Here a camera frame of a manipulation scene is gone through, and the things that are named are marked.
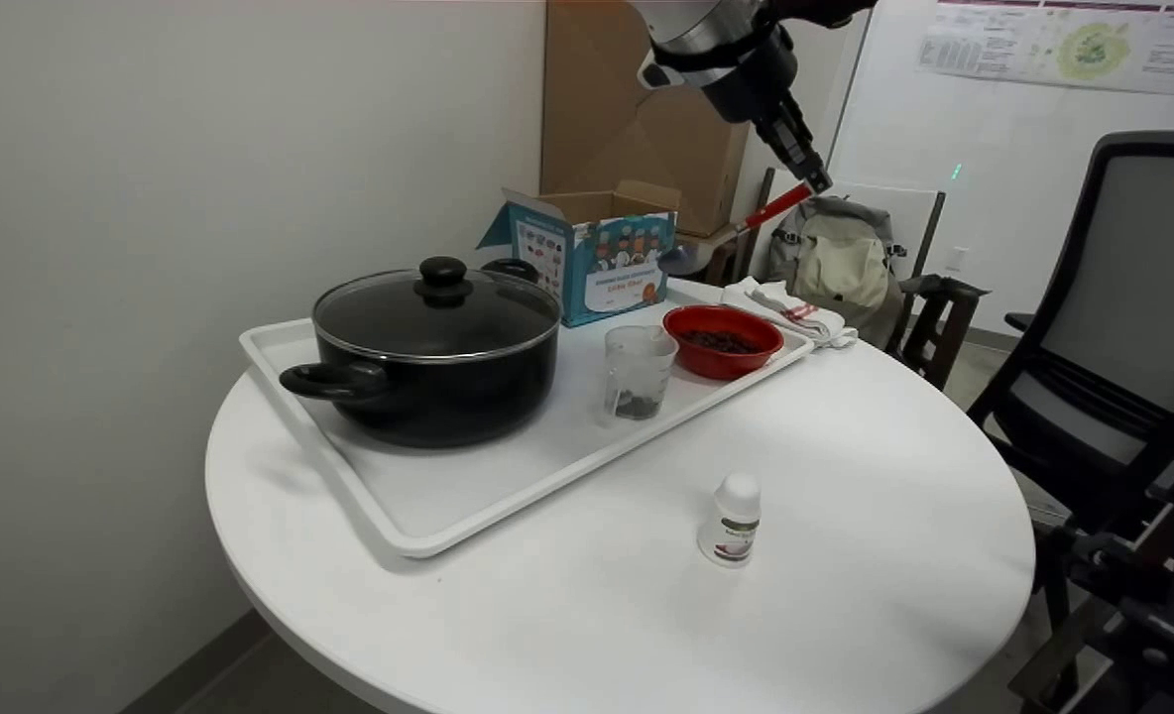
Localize black cooking pot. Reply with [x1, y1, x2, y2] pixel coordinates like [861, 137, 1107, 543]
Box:
[280, 259, 563, 452]

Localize black mesh office chair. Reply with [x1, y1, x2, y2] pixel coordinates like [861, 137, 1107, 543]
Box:
[966, 127, 1174, 530]

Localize white plastic tray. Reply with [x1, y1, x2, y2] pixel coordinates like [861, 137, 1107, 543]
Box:
[233, 276, 818, 563]

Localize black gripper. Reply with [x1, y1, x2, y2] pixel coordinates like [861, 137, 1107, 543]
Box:
[707, 27, 836, 198]

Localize blue printed cardboard box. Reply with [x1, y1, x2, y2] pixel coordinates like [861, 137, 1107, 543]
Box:
[477, 177, 688, 332]

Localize large brown cardboard box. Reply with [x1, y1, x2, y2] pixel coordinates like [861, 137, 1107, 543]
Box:
[539, 0, 778, 243]

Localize clear plastic measuring cup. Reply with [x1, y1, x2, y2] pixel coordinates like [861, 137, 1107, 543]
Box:
[596, 320, 684, 428]

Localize wall poster with diagram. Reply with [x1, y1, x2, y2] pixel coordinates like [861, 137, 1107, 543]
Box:
[918, 0, 1174, 100]

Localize beige grey backpack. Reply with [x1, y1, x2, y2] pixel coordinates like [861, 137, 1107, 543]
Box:
[758, 194, 913, 320]

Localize small white pill bottle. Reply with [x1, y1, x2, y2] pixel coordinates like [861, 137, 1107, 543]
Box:
[693, 470, 766, 570]

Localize red handled metal spoon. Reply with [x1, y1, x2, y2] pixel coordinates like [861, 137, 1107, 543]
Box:
[674, 177, 818, 276]

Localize dark wooden stool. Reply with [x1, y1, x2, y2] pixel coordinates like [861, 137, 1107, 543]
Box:
[886, 268, 991, 392]

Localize dark wooden low cabinet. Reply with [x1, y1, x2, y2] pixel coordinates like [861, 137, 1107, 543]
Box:
[672, 220, 750, 289]

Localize white towel red stripes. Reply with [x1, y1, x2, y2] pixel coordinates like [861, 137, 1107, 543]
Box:
[721, 275, 867, 351]

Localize red plastic bowl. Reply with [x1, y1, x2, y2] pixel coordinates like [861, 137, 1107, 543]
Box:
[659, 302, 791, 383]

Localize glass pot lid black knob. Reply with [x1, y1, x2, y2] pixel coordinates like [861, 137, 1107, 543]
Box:
[311, 252, 563, 369]

